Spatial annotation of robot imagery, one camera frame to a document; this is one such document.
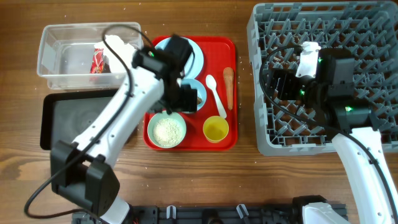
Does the brown food scrap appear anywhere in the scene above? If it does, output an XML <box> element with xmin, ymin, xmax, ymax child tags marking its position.
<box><xmin>197</xmin><ymin>97</ymin><xmax>203</xmax><ymax>106</ymax></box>

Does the small light blue bowl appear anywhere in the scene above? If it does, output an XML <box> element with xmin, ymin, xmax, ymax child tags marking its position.
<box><xmin>182</xmin><ymin>78</ymin><xmax>207</xmax><ymax>112</ymax></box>

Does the large light blue plate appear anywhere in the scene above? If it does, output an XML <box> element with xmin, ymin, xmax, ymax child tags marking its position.
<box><xmin>155</xmin><ymin>35</ymin><xmax>204</xmax><ymax>79</ymax></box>

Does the white plastic spoon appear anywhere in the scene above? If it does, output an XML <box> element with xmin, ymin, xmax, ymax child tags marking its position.
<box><xmin>205</xmin><ymin>75</ymin><xmax>227</xmax><ymax>119</ymax></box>

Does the mint green bowl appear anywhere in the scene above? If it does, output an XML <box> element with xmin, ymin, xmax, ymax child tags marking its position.
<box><xmin>147</xmin><ymin>111</ymin><xmax>187</xmax><ymax>149</ymax></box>

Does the white rice pile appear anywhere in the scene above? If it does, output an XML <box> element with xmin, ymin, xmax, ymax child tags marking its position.
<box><xmin>153</xmin><ymin>118</ymin><xmax>183</xmax><ymax>147</ymax></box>

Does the orange carrot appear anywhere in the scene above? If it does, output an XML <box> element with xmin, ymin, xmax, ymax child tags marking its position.
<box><xmin>223</xmin><ymin>67</ymin><xmax>234</xmax><ymax>110</ymax></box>

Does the red strawberry snack wrapper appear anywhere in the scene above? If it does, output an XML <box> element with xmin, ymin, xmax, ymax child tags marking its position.
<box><xmin>90</xmin><ymin>49</ymin><xmax>104</xmax><ymax>73</ymax></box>

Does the white tissue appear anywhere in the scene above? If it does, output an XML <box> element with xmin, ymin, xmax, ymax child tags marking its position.
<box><xmin>103</xmin><ymin>35</ymin><xmax>137</xmax><ymax>73</ymax></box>

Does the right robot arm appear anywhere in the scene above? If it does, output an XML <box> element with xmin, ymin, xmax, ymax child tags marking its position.
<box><xmin>259</xmin><ymin>47</ymin><xmax>397</xmax><ymax>223</ymax></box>

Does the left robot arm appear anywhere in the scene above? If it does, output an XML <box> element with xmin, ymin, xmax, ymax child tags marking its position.
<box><xmin>50</xmin><ymin>35</ymin><xmax>197</xmax><ymax>223</ymax></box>

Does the grey dishwasher rack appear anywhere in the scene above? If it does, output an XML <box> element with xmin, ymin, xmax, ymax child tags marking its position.
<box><xmin>246</xmin><ymin>1</ymin><xmax>397</xmax><ymax>156</ymax></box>

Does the black waste tray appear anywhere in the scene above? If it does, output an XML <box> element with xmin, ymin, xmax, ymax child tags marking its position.
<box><xmin>40</xmin><ymin>89</ymin><xmax>117</xmax><ymax>150</ymax></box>

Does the clear plastic waste bin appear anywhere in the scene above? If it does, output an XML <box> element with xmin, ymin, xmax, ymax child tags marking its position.
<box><xmin>37</xmin><ymin>22</ymin><xmax>126</xmax><ymax>90</ymax></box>

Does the yellow plastic cup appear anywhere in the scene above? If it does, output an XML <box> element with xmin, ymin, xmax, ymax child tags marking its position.
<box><xmin>203</xmin><ymin>116</ymin><xmax>229</xmax><ymax>143</ymax></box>

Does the red serving tray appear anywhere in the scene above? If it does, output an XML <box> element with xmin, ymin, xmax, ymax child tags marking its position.
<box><xmin>143</xmin><ymin>35</ymin><xmax>239</xmax><ymax>152</ymax></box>

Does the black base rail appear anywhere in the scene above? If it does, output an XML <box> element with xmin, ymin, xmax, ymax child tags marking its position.
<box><xmin>71</xmin><ymin>203</ymin><xmax>348</xmax><ymax>224</ymax></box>

